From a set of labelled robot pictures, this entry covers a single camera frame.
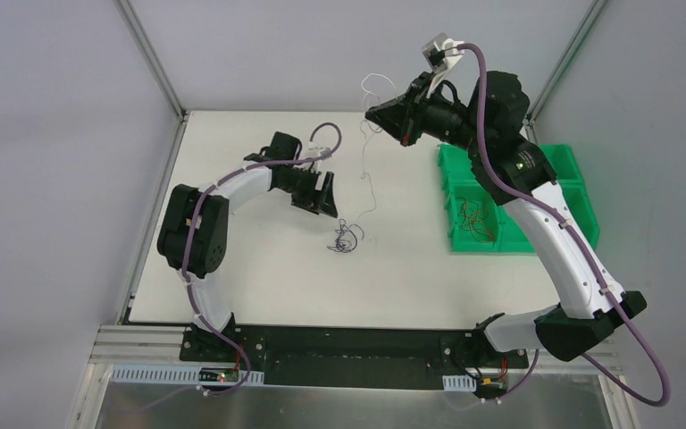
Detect aluminium frame rail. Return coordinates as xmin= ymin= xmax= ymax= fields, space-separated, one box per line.
xmin=88 ymin=324 xmax=623 ymax=375

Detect green divided plastic bin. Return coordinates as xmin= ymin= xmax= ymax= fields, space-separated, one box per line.
xmin=437 ymin=144 xmax=600 ymax=254

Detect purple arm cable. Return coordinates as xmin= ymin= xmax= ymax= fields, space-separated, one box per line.
xmin=460 ymin=42 xmax=673 ymax=408
xmin=180 ymin=122 xmax=343 ymax=398

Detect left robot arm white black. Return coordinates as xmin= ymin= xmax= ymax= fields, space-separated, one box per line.
xmin=156 ymin=131 xmax=338 ymax=362

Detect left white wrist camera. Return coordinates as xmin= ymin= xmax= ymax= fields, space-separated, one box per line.
xmin=305 ymin=147 xmax=332 ymax=162

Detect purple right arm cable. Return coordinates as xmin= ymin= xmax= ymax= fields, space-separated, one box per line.
xmin=460 ymin=42 xmax=673 ymax=408

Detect right control circuit board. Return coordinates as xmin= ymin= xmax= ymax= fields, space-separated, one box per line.
xmin=477 ymin=377 xmax=507 ymax=391

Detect red wire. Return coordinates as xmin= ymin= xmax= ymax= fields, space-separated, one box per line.
xmin=458 ymin=198 xmax=498 ymax=244

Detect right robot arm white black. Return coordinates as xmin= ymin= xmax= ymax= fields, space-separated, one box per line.
xmin=364 ymin=71 xmax=647 ymax=366

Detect control circuit board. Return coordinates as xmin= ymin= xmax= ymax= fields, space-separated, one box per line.
xmin=198 ymin=367 xmax=240 ymax=383
xmin=477 ymin=377 xmax=507 ymax=391

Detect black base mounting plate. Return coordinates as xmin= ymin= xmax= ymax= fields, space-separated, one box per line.
xmin=180 ymin=323 xmax=529 ymax=390

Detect left control circuit board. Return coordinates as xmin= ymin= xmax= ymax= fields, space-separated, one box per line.
xmin=198 ymin=367 xmax=240 ymax=383

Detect white wire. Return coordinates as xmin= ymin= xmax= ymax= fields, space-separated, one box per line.
xmin=351 ymin=73 xmax=397 ymax=229

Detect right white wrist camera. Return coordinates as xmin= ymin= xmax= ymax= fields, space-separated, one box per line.
xmin=421 ymin=32 xmax=464 ymax=73

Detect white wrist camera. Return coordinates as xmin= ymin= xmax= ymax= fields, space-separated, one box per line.
xmin=421 ymin=32 xmax=464 ymax=73
xmin=305 ymin=147 xmax=332 ymax=162

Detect purple wire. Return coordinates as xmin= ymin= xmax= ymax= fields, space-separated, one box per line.
xmin=326 ymin=220 xmax=365 ymax=255

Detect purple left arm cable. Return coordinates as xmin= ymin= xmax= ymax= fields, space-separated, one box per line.
xmin=180 ymin=122 xmax=343 ymax=398

